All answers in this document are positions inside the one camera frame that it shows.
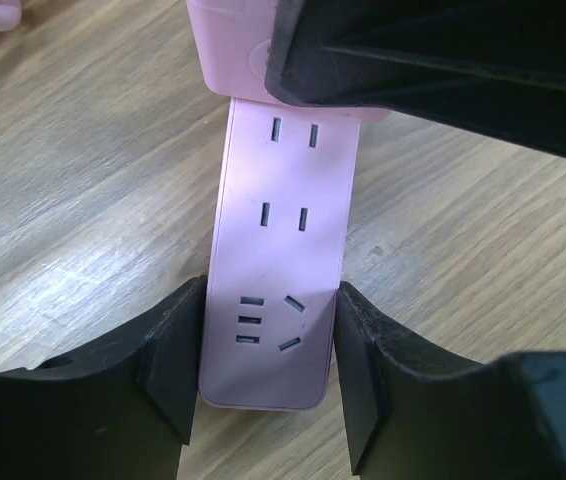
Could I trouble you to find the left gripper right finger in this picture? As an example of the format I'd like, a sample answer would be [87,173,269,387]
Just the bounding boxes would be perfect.
[335,283,566,479]

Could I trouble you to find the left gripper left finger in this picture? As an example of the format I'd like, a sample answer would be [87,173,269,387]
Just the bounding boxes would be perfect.
[0,277,206,479]

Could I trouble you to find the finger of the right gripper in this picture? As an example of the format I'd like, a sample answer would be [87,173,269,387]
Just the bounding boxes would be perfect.
[265,1,566,158]

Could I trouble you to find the pink long power strip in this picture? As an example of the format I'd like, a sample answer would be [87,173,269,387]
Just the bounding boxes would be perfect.
[199,99,360,411]

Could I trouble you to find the pink cube adapter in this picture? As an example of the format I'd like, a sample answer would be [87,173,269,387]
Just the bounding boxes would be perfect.
[187,0,389,122]

